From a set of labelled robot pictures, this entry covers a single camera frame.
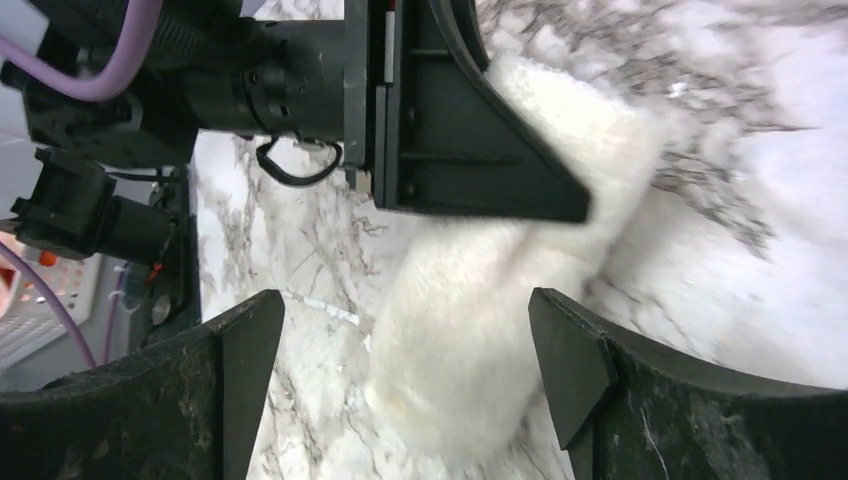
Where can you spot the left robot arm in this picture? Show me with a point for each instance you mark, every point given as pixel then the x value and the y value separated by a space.
pixel 208 68

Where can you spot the white towel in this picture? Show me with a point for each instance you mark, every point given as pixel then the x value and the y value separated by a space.
pixel 452 362

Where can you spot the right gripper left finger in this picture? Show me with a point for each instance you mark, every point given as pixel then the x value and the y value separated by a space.
pixel 188 407

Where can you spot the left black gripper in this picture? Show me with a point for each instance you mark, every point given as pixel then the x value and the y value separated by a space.
pixel 425 132

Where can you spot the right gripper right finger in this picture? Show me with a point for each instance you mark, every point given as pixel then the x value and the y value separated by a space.
pixel 624 406

